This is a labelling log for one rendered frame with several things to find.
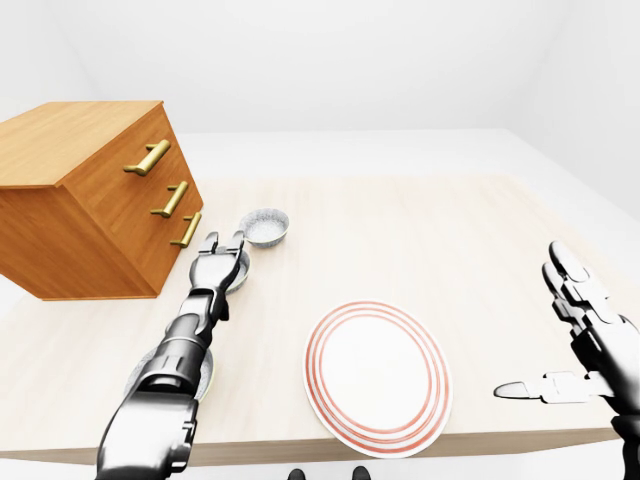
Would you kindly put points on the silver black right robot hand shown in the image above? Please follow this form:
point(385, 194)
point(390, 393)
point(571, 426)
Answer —
point(605, 345)

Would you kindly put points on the wooden cabinet with drawers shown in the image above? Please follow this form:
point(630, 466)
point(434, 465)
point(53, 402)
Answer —
point(45, 150)

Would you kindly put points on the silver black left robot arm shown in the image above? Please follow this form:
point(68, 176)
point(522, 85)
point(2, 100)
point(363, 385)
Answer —
point(170, 360)

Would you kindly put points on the wooden cabinet drawer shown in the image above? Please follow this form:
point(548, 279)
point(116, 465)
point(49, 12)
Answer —
point(162, 265)
point(107, 172)
point(142, 227)

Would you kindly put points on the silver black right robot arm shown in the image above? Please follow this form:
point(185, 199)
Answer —
point(629, 450)

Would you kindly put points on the patterned grey bowl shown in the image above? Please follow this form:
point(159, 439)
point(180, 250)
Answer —
point(243, 274)
point(265, 231)
point(206, 375)

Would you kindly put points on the small dark shape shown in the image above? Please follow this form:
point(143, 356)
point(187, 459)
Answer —
point(297, 475)
point(361, 473)

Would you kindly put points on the white plate with red rings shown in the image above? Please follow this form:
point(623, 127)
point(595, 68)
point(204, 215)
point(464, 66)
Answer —
point(375, 380)

